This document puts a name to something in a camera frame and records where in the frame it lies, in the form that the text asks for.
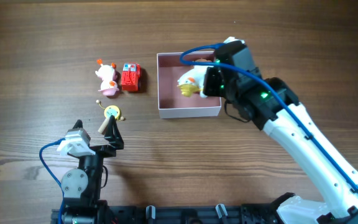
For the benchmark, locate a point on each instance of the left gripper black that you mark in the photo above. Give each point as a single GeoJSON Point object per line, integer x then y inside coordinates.
{"type": "Point", "coordinates": [113, 138]}

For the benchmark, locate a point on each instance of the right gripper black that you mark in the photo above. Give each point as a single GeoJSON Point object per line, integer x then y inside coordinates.
{"type": "Point", "coordinates": [214, 82]}

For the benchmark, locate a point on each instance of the white plush duck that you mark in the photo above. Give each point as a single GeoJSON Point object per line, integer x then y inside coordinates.
{"type": "Point", "coordinates": [193, 81]}

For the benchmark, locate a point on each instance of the yellow wooden rattle drum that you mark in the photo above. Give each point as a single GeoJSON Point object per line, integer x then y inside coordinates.
{"type": "Point", "coordinates": [109, 112]}

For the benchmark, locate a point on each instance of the white box pink inside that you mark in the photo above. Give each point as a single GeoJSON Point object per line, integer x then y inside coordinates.
{"type": "Point", "coordinates": [171, 103]}

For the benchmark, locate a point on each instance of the pink white cow toy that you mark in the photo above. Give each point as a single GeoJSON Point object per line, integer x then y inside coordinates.
{"type": "Point", "coordinates": [107, 73]}

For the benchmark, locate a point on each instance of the brown plush bear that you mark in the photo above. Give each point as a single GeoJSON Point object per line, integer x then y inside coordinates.
{"type": "Point", "coordinates": [202, 60]}

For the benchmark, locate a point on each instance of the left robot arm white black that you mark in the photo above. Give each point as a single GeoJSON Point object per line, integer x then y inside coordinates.
{"type": "Point", "coordinates": [81, 187]}

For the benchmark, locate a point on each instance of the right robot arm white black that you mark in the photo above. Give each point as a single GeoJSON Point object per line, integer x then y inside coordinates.
{"type": "Point", "coordinates": [332, 175]}

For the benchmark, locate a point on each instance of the black mounting rail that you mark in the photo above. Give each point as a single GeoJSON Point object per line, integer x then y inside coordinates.
{"type": "Point", "coordinates": [220, 213]}

